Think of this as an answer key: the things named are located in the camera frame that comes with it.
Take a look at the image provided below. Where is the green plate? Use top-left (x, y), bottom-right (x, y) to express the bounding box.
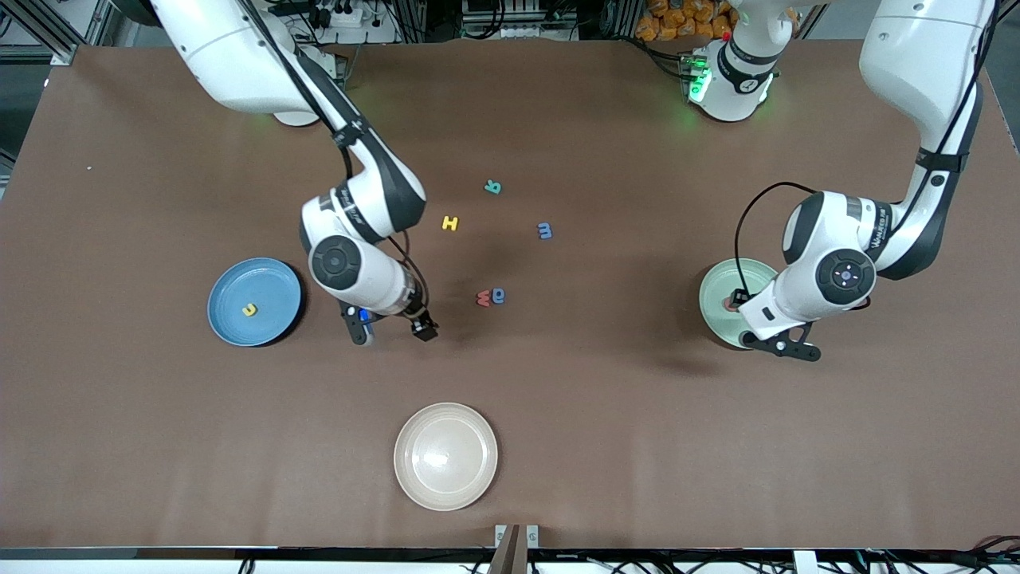
top-left (698, 258), bottom-right (786, 351)

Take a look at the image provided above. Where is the beige plate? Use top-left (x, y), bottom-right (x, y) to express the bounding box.
top-left (393, 402), bottom-right (500, 512)

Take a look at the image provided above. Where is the blue plate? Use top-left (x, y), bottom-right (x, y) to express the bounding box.
top-left (206, 257), bottom-right (304, 348)

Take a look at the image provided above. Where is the orange packets pile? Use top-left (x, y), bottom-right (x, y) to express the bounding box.
top-left (636, 0), bottom-right (738, 42)

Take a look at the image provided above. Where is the white power strip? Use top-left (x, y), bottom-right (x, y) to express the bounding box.
top-left (307, 0), bottom-right (375, 29)

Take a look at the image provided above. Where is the grey equipment rack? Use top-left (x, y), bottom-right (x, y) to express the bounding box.
top-left (461, 0), bottom-right (581, 41)

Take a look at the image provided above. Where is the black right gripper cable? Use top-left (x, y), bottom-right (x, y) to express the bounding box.
top-left (386, 231), bottom-right (433, 320)

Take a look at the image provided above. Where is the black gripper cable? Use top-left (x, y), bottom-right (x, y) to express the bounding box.
top-left (386, 231), bottom-right (433, 320)
top-left (735, 182), bottom-right (818, 297)

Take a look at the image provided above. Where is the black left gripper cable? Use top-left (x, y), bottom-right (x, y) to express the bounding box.
top-left (735, 182), bottom-right (818, 297)

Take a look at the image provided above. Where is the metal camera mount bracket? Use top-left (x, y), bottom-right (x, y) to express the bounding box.
top-left (488, 524), bottom-right (539, 574)

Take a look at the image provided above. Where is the red black cable bundle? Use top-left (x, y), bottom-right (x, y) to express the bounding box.
top-left (940, 536), bottom-right (1020, 571)

